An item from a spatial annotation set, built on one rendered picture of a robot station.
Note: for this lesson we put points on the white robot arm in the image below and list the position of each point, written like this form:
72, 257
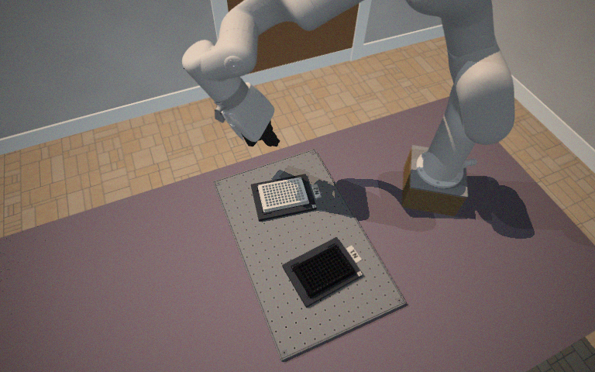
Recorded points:
482, 88

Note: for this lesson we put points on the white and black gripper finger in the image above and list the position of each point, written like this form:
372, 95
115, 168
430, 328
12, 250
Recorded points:
267, 139
269, 131

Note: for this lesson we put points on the white label with n1 text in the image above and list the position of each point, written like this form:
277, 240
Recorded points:
353, 254

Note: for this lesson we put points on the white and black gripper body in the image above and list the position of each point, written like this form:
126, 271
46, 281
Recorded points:
256, 112

